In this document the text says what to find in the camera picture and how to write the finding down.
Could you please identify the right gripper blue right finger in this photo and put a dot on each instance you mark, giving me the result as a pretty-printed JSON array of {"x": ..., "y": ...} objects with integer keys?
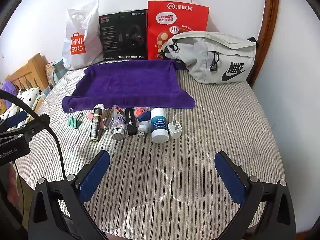
[{"x": 233, "y": 177}]

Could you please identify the striped bed quilt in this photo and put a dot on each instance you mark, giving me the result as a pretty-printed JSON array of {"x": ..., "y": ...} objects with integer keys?
[{"x": 162, "y": 191}]

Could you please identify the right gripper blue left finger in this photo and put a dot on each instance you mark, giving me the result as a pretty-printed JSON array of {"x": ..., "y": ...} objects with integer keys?
[{"x": 90, "y": 176}]

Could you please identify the teal kettle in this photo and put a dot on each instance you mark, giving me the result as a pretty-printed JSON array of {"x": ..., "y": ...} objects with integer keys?
[{"x": 58, "y": 72}]

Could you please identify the clear candy bottle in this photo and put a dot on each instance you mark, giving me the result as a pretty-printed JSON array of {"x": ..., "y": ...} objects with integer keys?
[{"x": 118, "y": 123}]

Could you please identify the black case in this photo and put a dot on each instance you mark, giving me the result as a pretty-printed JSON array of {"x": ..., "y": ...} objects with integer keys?
[{"x": 130, "y": 121}]

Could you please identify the brown wooden door frame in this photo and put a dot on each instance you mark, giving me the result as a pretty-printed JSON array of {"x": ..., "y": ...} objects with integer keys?
[{"x": 264, "y": 39}]

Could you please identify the grey Nike waist bag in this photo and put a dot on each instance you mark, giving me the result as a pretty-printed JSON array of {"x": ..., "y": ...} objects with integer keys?
[{"x": 212, "y": 57}]

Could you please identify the purple towel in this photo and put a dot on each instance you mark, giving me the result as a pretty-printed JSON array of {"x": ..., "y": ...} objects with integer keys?
[{"x": 137, "y": 83}]

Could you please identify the pink tube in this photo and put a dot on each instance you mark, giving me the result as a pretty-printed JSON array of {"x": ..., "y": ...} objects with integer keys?
[{"x": 102, "y": 123}]

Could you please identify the white tape roll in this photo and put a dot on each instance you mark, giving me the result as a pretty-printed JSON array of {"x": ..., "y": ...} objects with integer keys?
[{"x": 99, "y": 106}]

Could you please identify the white spotted pillow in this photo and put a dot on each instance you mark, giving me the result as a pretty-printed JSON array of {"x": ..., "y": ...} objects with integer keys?
[{"x": 25, "y": 101}]

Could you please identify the white blue cream bottle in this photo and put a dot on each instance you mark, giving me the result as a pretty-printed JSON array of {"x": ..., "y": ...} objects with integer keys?
[{"x": 159, "y": 129}]

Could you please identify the black headset box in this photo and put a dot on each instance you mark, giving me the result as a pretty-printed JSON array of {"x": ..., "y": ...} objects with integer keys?
[{"x": 124, "y": 35}]

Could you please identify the green binder clip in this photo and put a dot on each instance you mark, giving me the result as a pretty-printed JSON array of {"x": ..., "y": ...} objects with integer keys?
[{"x": 74, "y": 122}]

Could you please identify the purple plush toy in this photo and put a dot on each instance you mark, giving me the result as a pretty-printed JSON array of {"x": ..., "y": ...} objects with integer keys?
[{"x": 9, "y": 88}]

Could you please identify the white USB wall charger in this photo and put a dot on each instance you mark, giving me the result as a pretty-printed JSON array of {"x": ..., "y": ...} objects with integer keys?
[{"x": 175, "y": 130}]

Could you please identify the black gold slim bottle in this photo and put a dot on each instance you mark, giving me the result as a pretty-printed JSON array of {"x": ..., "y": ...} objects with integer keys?
[{"x": 95, "y": 126}]

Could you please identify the person's left hand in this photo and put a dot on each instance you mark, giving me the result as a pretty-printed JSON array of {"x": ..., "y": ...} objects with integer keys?
[{"x": 12, "y": 193}]

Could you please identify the white Miniso plastic bag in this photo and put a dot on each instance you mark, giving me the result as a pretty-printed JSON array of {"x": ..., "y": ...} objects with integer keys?
[{"x": 82, "y": 45}]

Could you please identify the pink blue vaseline tin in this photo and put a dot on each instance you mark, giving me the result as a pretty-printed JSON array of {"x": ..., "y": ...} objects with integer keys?
[{"x": 142, "y": 114}]

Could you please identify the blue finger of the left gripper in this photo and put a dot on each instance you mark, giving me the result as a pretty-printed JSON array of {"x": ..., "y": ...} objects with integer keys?
[
  {"x": 33, "y": 127},
  {"x": 15, "y": 119}
]

